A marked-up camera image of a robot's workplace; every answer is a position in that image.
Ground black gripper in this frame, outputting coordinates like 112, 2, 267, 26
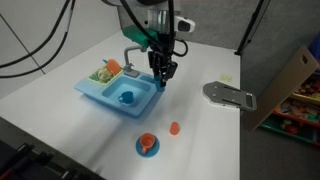
147, 49, 179, 89

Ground orange tumbler cup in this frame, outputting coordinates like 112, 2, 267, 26
169, 120, 181, 137

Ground light blue toy sink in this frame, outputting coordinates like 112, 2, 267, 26
73, 67, 165, 119

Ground grey toy faucet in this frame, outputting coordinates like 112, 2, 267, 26
123, 45, 148, 79

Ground orange toy plate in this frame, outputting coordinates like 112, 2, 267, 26
106, 58, 122, 75

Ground pale crumpled toy item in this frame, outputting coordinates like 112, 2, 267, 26
97, 67, 113, 83

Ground yellow sticky note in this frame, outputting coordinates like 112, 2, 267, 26
219, 73, 234, 85

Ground yellow dish rack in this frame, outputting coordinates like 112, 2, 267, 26
87, 64, 125, 87

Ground grey metal mounting plate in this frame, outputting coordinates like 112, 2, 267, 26
202, 80, 258, 113

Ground blue saucer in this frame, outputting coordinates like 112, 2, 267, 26
135, 134, 161, 159

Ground black tripod stand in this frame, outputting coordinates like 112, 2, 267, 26
233, 0, 268, 56

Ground shelf with colourful toys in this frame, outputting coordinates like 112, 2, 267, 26
259, 31, 320, 148

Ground blue mug with handle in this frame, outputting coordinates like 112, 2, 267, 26
117, 90, 136, 105

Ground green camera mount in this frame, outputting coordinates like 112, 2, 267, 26
121, 25, 160, 51

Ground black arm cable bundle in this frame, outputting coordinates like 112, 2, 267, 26
119, 0, 190, 58

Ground orange mug with handle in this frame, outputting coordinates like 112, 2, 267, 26
138, 132, 156, 155

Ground black hanging cable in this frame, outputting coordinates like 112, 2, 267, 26
0, 0, 73, 70
0, 0, 77, 80

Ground black equipment frame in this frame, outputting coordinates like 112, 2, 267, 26
0, 139, 105, 180

